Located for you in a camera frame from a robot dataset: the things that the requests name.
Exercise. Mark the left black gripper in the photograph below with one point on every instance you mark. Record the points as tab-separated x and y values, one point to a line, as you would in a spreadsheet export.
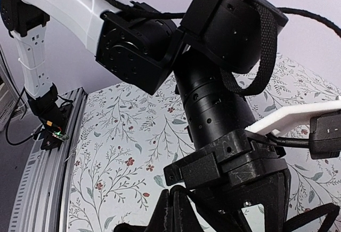
236	158

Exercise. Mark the black shoelace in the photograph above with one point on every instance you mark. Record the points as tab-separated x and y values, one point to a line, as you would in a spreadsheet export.
226	222

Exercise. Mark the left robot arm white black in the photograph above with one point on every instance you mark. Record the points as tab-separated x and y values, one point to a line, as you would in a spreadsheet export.
140	45

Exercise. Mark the floral patterned table mat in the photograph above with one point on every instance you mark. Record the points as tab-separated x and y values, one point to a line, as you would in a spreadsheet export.
127	137

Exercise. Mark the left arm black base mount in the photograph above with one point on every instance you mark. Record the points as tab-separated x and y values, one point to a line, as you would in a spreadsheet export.
52	136

